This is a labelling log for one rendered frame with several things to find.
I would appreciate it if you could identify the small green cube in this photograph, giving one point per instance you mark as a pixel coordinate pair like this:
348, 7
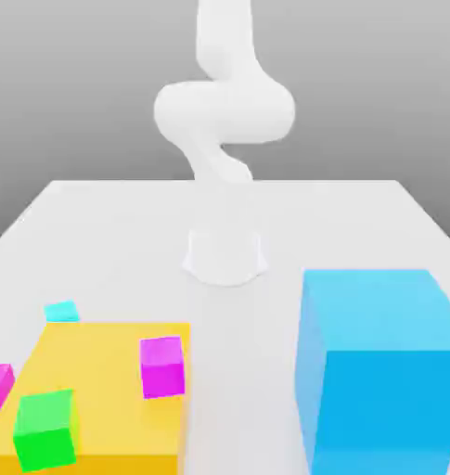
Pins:
44, 434

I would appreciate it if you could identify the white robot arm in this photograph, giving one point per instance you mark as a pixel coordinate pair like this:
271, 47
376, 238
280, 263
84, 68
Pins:
224, 111

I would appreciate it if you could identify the small cyan cube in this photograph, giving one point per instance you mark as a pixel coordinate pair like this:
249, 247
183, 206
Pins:
61, 311

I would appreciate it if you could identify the large yellow box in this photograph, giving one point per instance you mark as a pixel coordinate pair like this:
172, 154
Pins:
105, 371

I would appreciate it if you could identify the large blue box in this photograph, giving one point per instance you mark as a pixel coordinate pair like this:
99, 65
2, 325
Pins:
388, 371

